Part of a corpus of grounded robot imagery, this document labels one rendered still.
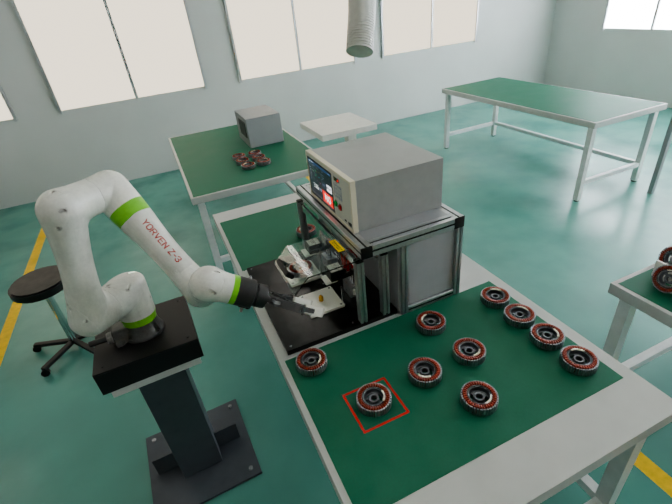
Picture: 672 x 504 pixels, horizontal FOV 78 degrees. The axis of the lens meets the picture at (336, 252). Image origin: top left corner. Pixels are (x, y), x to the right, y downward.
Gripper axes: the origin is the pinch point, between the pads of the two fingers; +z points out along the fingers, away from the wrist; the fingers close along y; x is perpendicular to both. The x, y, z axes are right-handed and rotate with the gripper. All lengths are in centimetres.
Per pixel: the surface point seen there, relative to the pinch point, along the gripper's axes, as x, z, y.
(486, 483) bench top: -27, 41, 49
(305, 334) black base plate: -13.6, 8.2, -20.2
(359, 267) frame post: 17.2, 14.8, -4.6
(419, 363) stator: -8.4, 38.0, 13.0
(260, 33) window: 272, -5, -441
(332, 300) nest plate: 0.4, 19.8, -30.6
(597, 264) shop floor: 66, 239, -81
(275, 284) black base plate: -1, 1, -56
